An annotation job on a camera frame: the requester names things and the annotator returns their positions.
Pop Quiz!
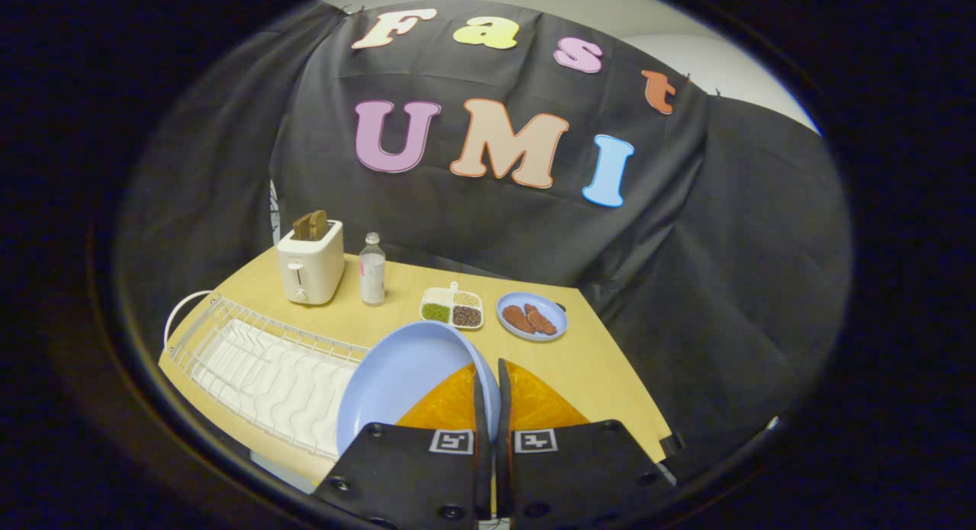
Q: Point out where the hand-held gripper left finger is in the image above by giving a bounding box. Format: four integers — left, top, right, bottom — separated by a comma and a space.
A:
313, 364, 493, 529

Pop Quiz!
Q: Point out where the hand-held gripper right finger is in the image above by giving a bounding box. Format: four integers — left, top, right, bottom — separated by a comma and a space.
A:
496, 358, 676, 529

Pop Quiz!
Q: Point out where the light blue plate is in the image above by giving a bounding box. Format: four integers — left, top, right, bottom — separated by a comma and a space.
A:
336, 321, 502, 458

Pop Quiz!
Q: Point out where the white wire dish rack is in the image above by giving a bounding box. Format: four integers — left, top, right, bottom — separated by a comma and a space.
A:
163, 290, 371, 462

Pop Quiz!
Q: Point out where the white divided seasoning dish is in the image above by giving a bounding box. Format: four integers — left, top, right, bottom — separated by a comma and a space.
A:
420, 281, 485, 330

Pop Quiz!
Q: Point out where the small blue plate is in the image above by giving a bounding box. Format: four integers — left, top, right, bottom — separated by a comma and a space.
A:
496, 291, 569, 342

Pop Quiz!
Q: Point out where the brown meat piece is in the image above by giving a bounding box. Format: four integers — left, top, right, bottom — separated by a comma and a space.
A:
502, 304, 537, 334
524, 303, 558, 336

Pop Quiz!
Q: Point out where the clear plastic bottle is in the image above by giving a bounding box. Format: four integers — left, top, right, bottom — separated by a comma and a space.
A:
359, 232, 387, 307

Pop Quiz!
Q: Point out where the black backdrop cloth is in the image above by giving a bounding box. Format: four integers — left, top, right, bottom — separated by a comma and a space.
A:
114, 0, 853, 481

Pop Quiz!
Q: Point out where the cream toaster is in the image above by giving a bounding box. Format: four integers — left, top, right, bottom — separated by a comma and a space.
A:
276, 219, 345, 306

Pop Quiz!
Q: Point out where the brown toast slice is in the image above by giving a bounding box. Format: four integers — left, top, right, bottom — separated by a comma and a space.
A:
293, 210, 329, 242

